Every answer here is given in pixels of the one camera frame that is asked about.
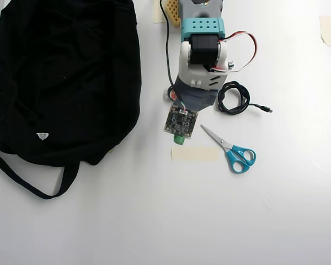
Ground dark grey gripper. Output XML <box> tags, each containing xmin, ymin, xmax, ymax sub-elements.
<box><xmin>169</xmin><ymin>79</ymin><xmax>219</xmax><ymax>113</ymax></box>

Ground yellow perforated robot base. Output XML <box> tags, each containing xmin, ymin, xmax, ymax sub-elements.
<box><xmin>165</xmin><ymin>0</ymin><xmax>182</xmax><ymax>29</ymax></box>

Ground black fabric bag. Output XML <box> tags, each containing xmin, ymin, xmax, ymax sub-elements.
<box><xmin>0</xmin><ymin>0</ymin><xmax>143</xmax><ymax>200</ymax></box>

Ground long beige masking tape strip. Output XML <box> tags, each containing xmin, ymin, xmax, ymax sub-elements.
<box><xmin>170</xmin><ymin>146</ymin><xmax>220</xmax><ymax>163</ymax></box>

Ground short beige masking tape piece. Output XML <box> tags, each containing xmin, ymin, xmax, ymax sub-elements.
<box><xmin>153</xmin><ymin>0</ymin><xmax>168</xmax><ymax>24</ymax></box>

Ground torn beige masking tape piece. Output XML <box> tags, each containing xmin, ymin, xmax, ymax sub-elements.
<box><xmin>319</xmin><ymin>15</ymin><xmax>331</xmax><ymax>49</ymax></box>

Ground bare camera circuit board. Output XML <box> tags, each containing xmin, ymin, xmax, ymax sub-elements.
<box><xmin>163</xmin><ymin>104</ymin><xmax>199</xmax><ymax>139</ymax></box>

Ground thin black camera cable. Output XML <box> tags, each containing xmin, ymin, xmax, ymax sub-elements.
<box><xmin>159</xmin><ymin>0</ymin><xmax>177</xmax><ymax>87</ymax></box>

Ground coiled black USB cable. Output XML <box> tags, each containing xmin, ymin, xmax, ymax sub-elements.
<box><xmin>216</xmin><ymin>80</ymin><xmax>274</xmax><ymax>116</ymax></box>

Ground blue handled scissors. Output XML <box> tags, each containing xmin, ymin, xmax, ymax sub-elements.
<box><xmin>200</xmin><ymin>124</ymin><xmax>257</xmax><ymax>174</ymax></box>

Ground red white servo wire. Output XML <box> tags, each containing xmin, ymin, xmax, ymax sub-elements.
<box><xmin>209</xmin><ymin>31</ymin><xmax>258</xmax><ymax>73</ymax></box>

